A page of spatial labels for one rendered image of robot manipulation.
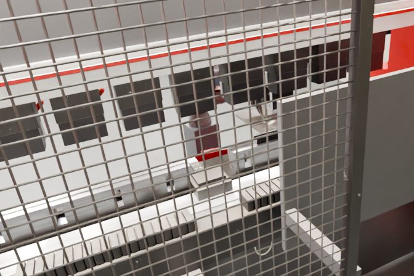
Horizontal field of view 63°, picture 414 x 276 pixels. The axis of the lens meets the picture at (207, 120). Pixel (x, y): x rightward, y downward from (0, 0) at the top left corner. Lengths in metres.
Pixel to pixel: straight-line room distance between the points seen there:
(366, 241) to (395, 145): 1.09
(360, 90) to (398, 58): 1.56
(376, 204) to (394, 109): 0.30
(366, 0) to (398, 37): 1.57
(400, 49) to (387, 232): 1.00
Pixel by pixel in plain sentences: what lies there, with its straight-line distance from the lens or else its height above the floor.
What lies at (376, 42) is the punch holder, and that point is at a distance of 1.65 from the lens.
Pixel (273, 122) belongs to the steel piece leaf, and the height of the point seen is 1.00.
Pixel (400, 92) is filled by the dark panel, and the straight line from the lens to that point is 1.04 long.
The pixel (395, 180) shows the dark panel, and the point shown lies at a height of 1.00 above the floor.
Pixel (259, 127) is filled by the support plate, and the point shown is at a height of 1.00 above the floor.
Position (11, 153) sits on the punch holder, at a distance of 1.22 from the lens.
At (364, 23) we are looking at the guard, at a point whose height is 1.53.
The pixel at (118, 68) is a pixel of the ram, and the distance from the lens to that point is 1.14.
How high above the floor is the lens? 1.61
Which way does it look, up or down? 22 degrees down
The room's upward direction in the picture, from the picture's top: 7 degrees counter-clockwise
